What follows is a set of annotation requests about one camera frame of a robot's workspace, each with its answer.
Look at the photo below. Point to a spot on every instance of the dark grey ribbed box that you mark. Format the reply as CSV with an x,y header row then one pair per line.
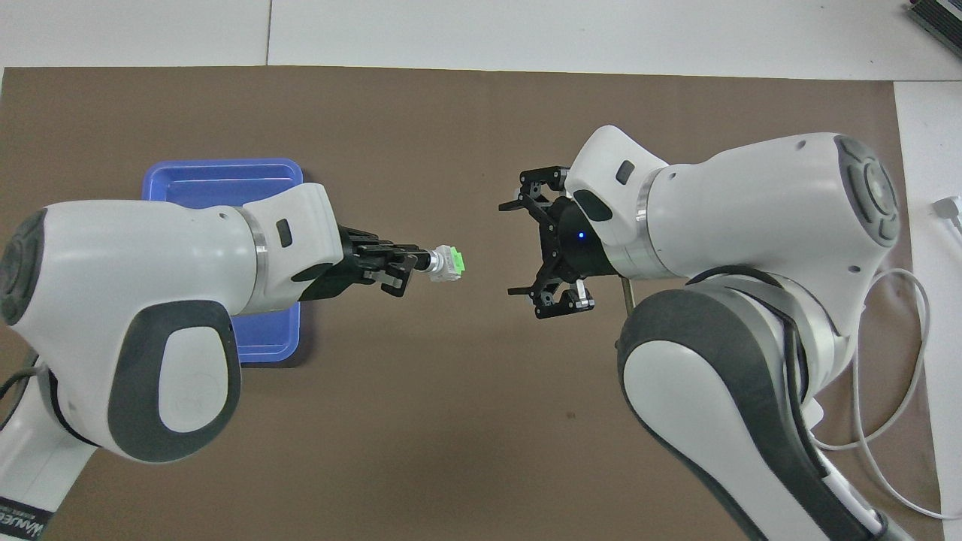
x,y
939,16

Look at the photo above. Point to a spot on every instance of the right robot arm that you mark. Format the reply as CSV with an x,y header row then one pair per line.
x,y
751,203

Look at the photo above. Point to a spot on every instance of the green and white switch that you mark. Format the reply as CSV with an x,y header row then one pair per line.
x,y
448,263

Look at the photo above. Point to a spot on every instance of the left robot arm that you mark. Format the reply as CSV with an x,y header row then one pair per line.
x,y
113,255

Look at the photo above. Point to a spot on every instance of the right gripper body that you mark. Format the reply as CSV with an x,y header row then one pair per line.
x,y
579,244

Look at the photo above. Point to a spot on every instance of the blue plastic tray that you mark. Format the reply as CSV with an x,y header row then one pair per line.
x,y
218,184

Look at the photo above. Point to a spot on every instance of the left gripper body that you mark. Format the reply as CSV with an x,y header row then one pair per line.
x,y
347,252

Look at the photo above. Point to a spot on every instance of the white plug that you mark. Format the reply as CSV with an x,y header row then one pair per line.
x,y
947,209

